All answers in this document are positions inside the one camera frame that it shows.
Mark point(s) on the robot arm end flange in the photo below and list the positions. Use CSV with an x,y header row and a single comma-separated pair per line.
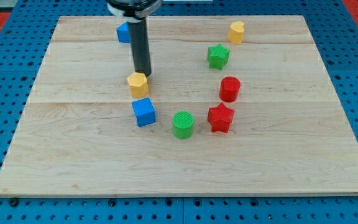
x,y
133,10

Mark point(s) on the yellow hexagon block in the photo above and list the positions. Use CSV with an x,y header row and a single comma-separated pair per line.
x,y
138,84

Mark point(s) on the yellow heart block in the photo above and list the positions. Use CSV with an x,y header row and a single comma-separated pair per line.
x,y
236,32

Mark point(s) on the green cylinder block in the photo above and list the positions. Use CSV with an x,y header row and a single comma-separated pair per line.
x,y
183,122

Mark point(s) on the blue cube block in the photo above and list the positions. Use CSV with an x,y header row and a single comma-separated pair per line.
x,y
144,112

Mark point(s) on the red star block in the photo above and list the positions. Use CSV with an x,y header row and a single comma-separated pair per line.
x,y
220,118

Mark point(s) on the red cylinder block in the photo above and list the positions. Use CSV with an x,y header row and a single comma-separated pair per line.
x,y
229,89

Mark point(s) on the wooden board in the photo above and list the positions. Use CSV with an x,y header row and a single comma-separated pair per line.
x,y
78,138

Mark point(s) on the green star block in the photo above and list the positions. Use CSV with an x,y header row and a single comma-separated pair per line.
x,y
218,56

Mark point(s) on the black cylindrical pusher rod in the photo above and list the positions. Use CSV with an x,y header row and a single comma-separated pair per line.
x,y
140,47

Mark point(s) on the blue block behind rod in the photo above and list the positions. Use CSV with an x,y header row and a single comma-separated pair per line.
x,y
123,33

